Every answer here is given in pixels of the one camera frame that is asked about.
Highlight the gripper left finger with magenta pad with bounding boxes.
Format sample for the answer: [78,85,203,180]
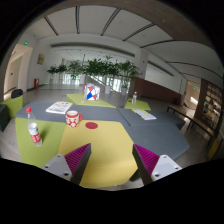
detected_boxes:
[42,143,92,185]

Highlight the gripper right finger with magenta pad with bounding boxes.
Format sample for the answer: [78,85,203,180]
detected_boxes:
[132,144,181,185]

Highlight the clear water bottle red cap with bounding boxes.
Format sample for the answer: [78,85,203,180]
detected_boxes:
[26,107,42,147]

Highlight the distant clear water bottle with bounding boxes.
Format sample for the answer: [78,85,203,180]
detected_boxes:
[132,92,137,104]

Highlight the red round coaster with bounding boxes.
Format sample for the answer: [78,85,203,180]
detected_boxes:
[85,122,98,129]

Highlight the red white patterned mug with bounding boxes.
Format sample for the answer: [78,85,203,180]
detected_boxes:
[66,110,82,128]

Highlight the white booklet on grey table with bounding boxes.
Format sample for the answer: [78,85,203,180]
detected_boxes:
[133,109,156,120]

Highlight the long wooden bench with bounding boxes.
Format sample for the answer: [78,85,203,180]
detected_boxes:
[167,105,214,137]

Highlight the red white blue polyhedron box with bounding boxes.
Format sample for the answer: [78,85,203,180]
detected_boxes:
[84,84,100,101]

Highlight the wooden bookshelf at right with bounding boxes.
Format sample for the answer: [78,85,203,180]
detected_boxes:
[195,79,222,130]

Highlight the black chair at left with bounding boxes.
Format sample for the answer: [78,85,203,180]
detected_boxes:
[11,89,23,98]

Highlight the red fire extinguisher cabinet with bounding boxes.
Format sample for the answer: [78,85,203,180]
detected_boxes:
[34,78,39,89]

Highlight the row of potted green plants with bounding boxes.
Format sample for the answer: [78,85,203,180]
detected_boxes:
[47,56,139,88]

